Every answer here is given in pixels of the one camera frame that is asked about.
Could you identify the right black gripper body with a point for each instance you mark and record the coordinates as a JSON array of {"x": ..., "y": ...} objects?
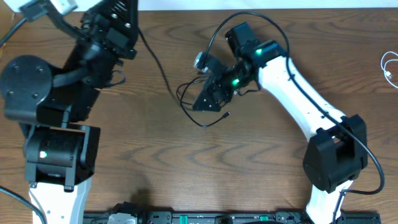
[{"x": 231, "y": 81}]

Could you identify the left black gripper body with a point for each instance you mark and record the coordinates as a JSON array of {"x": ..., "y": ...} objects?
[{"x": 107, "y": 38}]

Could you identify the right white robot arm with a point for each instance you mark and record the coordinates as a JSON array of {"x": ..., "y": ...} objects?
[{"x": 334, "y": 158}]

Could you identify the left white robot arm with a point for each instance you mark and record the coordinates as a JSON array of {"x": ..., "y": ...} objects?
[{"x": 52, "y": 103}]

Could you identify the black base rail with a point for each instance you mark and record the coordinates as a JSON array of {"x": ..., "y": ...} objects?
[{"x": 127, "y": 212}]

